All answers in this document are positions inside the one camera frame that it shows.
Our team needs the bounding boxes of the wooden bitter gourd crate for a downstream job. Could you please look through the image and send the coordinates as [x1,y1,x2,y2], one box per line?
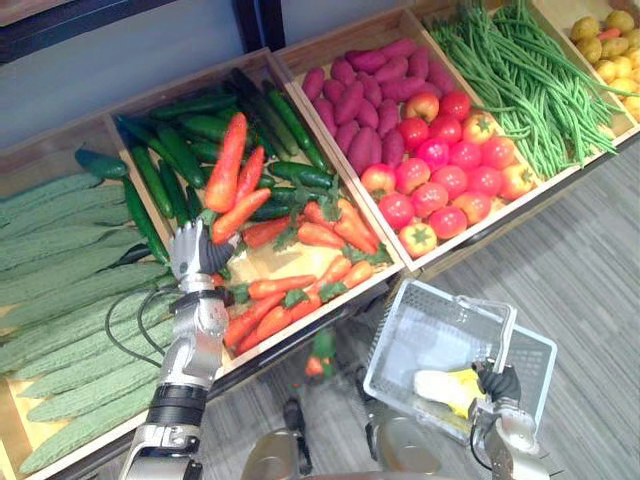
[0,111,177,480]

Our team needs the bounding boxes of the large orange carrot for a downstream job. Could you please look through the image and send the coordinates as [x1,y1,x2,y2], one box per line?
[204,111,249,215]

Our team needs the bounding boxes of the dark robot left foot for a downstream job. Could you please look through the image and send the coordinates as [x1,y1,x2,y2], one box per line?
[283,398,314,475]

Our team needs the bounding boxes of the green bitter gourd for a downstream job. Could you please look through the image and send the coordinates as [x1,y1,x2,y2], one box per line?
[0,261,169,308]
[0,185,127,227]
[0,224,145,272]
[0,204,133,242]
[0,173,104,214]
[16,356,164,400]
[0,274,177,332]
[26,376,159,424]
[9,319,177,382]
[0,291,177,374]
[19,406,152,477]
[0,242,152,282]

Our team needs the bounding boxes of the dark display stand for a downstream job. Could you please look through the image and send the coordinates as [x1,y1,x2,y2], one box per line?
[29,144,640,480]

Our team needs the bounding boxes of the white plastic shopping basket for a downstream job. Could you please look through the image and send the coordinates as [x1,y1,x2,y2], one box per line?
[363,278,559,447]

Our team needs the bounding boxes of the dark robot foot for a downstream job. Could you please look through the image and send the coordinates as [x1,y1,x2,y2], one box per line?
[283,398,314,475]
[363,418,382,462]

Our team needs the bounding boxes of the purple sweet potato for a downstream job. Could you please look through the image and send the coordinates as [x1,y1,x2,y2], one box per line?
[375,98,401,139]
[334,119,362,157]
[329,56,358,87]
[355,97,381,131]
[333,80,366,127]
[346,125,384,177]
[380,128,407,171]
[355,71,384,109]
[300,66,327,102]
[426,59,457,97]
[373,55,411,84]
[379,37,419,62]
[311,95,339,138]
[321,78,347,105]
[380,75,427,103]
[344,49,388,75]
[406,46,432,80]

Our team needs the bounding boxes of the dark green cucumber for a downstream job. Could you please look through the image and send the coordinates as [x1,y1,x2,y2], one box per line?
[154,123,207,190]
[249,203,292,223]
[261,81,329,172]
[184,184,204,220]
[130,145,174,220]
[149,93,239,121]
[121,176,172,265]
[157,159,192,227]
[115,115,172,157]
[269,185,312,204]
[74,148,129,181]
[176,114,232,143]
[228,66,302,157]
[266,160,336,191]
[186,139,224,164]

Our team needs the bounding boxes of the dark robot right foot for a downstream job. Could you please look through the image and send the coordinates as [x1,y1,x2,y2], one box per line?
[363,418,382,462]

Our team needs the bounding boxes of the silver robot left leg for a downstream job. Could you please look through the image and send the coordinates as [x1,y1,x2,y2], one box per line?
[241,428,312,480]

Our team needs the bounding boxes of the green long beans pile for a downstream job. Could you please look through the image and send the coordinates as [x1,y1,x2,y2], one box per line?
[428,0,640,180]

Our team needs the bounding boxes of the wooden bean crate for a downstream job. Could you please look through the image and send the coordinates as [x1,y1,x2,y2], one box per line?
[413,0,640,180]

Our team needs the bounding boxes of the pale napa cabbage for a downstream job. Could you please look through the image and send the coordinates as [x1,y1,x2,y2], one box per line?
[413,368,489,433]

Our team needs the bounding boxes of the silver robot leg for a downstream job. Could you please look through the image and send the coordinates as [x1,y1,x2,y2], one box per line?
[374,413,444,477]
[241,428,312,480]

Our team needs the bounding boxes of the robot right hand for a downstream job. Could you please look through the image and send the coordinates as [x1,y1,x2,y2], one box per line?
[472,359,522,402]

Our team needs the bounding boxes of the wooden tomato crate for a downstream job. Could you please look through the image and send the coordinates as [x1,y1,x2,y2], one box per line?
[271,6,547,274]

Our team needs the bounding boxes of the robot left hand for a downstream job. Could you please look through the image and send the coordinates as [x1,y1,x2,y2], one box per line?
[169,218,243,282]

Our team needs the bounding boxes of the red tomato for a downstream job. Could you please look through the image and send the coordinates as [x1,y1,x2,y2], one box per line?
[466,164,503,198]
[397,221,438,260]
[461,111,500,147]
[394,157,432,196]
[404,91,441,124]
[451,190,493,226]
[438,90,473,123]
[430,164,469,200]
[410,181,450,219]
[428,205,469,241]
[447,140,483,172]
[480,135,517,171]
[499,163,538,202]
[396,116,432,152]
[415,137,451,173]
[377,192,417,232]
[428,115,463,147]
[360,163,398,199]

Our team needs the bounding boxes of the wooden cucumber carrot crate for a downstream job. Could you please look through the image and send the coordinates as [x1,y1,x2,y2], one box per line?
[102,46,407,377]

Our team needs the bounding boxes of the silver robot right leg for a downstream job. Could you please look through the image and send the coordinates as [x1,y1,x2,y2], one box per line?
[374,413,444,477]

